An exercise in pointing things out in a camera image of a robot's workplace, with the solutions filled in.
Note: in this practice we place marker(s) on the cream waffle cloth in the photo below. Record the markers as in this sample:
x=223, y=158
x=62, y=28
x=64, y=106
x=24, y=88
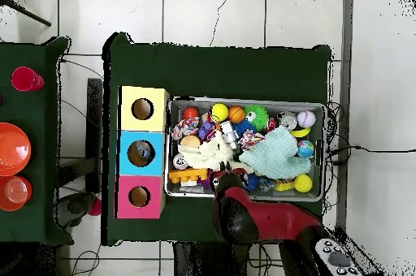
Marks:
x=208, y=154

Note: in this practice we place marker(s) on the red plastic cup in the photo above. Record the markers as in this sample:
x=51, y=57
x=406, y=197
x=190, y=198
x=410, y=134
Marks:
x=26, y=78

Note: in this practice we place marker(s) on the orange plastic bowl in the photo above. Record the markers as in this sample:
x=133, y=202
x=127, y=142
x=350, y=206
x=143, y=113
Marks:
x=13, y=149

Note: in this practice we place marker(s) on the crushed clear plastic bottle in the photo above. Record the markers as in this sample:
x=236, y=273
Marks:
x=141, y=150

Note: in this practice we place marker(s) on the globe print ball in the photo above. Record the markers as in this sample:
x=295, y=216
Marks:
x=305, y=148

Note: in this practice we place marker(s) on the black rod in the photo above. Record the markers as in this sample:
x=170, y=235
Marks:
x=29, y=13

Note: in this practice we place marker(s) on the green spiky toy with eyes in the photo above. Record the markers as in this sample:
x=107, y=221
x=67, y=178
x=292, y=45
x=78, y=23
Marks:
x=258, y=117

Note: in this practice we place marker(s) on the orange plastic cup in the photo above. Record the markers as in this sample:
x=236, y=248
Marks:
x=14, y=193

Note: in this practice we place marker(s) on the mint green waffle cloth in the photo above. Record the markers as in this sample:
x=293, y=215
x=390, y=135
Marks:
x=273, y=152

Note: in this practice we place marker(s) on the silver drink can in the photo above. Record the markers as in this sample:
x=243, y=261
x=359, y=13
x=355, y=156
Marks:
x=288, y=121

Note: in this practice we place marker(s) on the white baseball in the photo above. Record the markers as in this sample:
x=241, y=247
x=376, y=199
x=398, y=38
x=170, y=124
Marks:
x=306, y=119

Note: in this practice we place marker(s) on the smooth yellow ball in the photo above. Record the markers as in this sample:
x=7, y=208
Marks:
x=219, y=113

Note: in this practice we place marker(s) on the wooden box with three holes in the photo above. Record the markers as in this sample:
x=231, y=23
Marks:
x=152, y=120

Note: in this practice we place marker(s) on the red-orange ball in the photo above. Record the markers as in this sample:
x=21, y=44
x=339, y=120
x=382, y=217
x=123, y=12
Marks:
x=190, y=113

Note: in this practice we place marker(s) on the grey device with red knob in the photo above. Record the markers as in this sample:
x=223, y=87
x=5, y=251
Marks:
x=74, y=206

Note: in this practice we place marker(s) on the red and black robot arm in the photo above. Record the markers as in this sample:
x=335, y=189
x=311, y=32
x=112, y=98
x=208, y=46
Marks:
x=276, y=220

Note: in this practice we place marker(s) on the small orange basketball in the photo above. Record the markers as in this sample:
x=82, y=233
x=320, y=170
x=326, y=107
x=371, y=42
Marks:
x=236, y=114

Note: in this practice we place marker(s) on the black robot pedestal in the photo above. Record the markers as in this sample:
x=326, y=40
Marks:
x=201, y=263

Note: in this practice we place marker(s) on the yellow ball with seam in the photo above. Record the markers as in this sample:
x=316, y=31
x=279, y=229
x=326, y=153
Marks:
x=303, y=183

